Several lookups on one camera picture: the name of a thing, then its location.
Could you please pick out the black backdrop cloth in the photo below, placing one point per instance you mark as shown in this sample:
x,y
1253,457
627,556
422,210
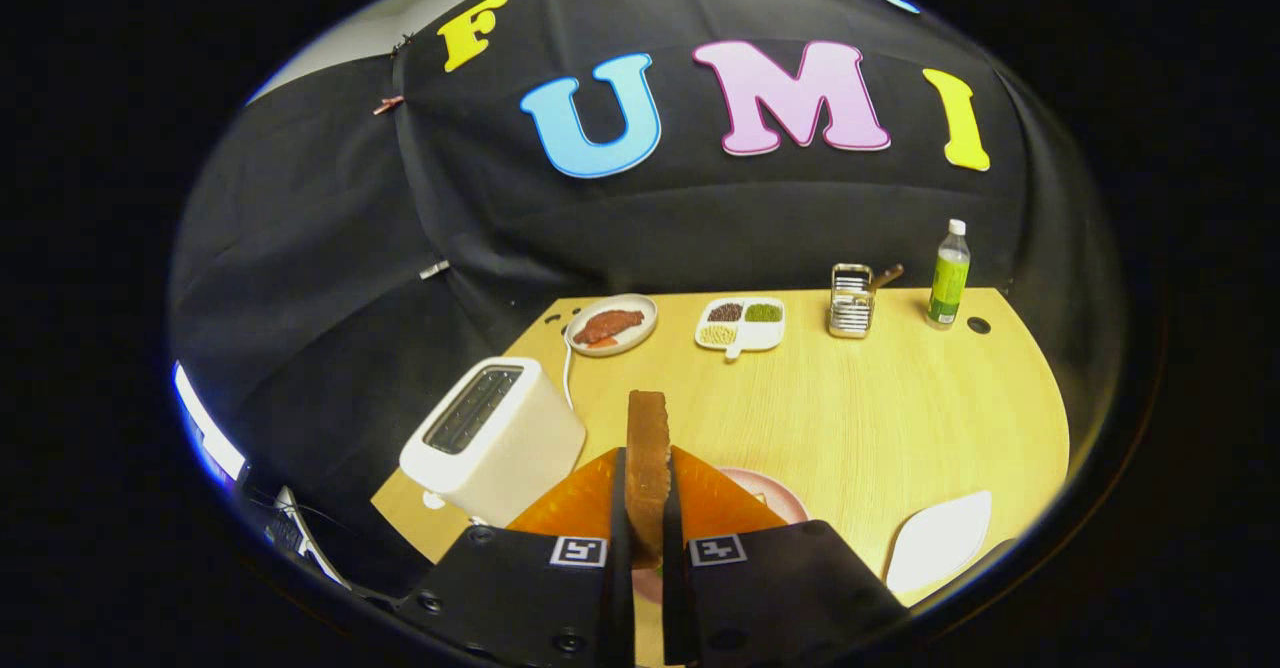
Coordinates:
x,y
700,218

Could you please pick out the white toaster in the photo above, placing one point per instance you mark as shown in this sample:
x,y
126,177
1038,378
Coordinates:
x,y
500,458

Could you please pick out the white divided dish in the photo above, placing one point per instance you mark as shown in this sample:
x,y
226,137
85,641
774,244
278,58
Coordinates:
x,y
760,338

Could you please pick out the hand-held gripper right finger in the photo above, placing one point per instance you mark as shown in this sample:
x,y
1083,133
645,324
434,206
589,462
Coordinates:
x,y
677,608

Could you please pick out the green beans pile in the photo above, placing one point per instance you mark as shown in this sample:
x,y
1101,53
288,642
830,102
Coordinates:
x,y
763,313

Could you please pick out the brown meat slice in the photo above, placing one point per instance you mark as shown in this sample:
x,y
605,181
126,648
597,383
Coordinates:
x,y
610,325

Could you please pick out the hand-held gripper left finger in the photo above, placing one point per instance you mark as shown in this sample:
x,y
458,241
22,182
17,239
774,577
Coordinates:
x,y
619,608

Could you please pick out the white leaf-shaped plate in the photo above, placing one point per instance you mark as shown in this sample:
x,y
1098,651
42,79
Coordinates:
x,y
940,543

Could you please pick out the beige round plate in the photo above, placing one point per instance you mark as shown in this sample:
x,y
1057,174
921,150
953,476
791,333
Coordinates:
x,y
640,340

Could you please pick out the pink round plate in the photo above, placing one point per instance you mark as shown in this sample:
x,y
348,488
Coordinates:
x,y
785,503

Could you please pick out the toast bread slice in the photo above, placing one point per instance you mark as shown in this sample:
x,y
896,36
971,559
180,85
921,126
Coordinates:
x,y
648,468

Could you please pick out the copper cloth clip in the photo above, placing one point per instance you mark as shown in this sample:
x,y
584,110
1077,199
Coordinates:
x,y
388,104

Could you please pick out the green label plastic bottle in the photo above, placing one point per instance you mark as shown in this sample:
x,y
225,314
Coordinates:
x,y
947,288

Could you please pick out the dark red beans pile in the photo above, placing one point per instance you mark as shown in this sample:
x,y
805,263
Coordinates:
x,y
725,312

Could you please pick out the yellow soybeans pile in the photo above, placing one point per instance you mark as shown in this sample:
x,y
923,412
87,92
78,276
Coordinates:
x,y
718,334

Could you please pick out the silver cloth clip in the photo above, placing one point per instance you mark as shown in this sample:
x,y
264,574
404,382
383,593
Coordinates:
x,y
434,269

